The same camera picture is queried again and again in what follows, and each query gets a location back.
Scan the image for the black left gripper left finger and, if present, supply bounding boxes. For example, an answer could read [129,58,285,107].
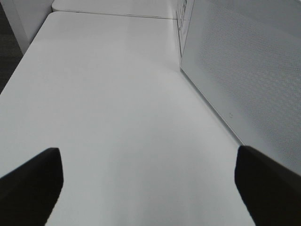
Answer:
[0,147,63,226]

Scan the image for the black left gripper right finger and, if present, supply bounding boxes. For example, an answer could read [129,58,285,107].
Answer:
[234,145,301,226]

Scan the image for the white microwave oven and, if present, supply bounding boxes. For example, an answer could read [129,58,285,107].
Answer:
[176,0,194,56]

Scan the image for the white microwave door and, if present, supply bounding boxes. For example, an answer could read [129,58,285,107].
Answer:
[181,0,301,174]

